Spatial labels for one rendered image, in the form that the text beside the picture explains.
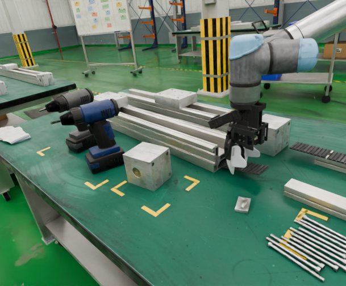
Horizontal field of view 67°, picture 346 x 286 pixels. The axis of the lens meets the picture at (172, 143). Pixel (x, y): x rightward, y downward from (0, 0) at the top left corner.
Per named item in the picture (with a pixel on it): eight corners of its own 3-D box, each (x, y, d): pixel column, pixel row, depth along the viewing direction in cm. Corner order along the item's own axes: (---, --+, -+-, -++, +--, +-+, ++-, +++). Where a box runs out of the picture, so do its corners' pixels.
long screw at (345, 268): (349, 270, 46) (350, 266, 46) (346, 274, 45) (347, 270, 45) (291, 237, 54) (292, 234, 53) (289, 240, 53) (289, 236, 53)
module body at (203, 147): (233, 159, 83) (233, 135, 80) (213, 173, 78) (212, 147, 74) (105, 113, 138) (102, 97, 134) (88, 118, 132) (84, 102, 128)
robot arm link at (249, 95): (222, 85, 64) (241, 78, 69) (222, 103, 66) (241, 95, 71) (249, 89, 59) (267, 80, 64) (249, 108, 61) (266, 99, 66)
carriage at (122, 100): (129, 110, 120) (126, 96, 117) (109, 117, 114) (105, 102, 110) (111, 104, 131) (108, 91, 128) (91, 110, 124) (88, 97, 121)
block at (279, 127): (291, 142, 90) (294, 116, 85) (273, 156, 82) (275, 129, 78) (267, 135, 96) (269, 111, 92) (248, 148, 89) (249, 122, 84)
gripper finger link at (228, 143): (226, 161, 70) (231, 130, 67) (222, 159, 71) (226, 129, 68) (236, 158, 73) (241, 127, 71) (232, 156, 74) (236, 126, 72)
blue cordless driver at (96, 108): (130, 162, 88) (118, 100, 78) (70, 183, 80) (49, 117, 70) (123, 154, 94) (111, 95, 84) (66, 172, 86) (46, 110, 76)
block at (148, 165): (176, 171, 80) (174, 144, 76) (154, 192, 72) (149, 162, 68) (151, 164, 86) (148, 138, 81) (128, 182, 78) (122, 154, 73)
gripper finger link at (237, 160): (241, 182, 69) (246, 150, 67) (222, 175, 74) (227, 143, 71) (247, 179, 72) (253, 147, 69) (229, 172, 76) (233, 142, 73)
